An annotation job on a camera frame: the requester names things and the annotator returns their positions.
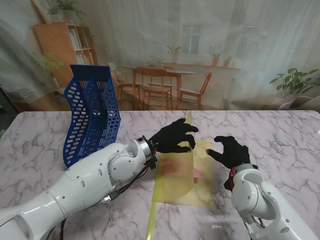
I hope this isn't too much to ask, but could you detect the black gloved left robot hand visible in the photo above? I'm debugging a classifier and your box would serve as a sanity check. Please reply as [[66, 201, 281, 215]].
[[149, 118, 200, 154]]

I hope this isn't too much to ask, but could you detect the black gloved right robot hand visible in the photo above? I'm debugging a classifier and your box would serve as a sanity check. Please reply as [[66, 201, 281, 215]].
[[205, 135, 251, 171]]

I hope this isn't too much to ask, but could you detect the pink paper receipt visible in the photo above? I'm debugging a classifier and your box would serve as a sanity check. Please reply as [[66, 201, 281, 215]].
[[161, 159, 203, 184]]

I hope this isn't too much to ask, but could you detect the yellow-green translucent file folder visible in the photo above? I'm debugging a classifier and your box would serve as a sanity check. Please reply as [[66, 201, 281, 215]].
[[152, 110, 216, 209]]

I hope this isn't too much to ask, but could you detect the blue perforated plastic file rack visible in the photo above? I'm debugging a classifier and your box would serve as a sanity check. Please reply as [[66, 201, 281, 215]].
[[62, 64, 122, 169]]

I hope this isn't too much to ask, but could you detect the printed room scene backdrop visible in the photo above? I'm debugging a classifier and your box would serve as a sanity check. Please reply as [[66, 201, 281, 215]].
[[0, 0, 320, 112]]

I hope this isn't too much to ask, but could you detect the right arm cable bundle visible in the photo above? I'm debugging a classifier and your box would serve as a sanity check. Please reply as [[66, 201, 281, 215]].
[[228, 167, 267, 230]]

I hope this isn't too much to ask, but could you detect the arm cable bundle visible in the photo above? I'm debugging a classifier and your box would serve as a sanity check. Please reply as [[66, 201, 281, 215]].
[[46, 147, 158, 240], [228, 167, 267, 230]]

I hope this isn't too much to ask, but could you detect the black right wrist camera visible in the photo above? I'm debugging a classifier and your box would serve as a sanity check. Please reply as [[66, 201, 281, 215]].
[[223, 176, 235, 191]]

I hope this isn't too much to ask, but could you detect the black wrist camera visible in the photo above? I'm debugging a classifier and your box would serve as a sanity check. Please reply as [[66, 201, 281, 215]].
[[147, 156, 159, 171], [223, 176, 235, 191]]

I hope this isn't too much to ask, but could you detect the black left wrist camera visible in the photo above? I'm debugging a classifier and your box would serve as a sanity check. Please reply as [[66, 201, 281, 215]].
[[147, 156, 159, 171]]

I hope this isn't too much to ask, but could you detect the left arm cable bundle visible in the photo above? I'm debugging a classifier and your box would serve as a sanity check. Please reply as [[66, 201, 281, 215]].
[[46, 147, 158, 240]]

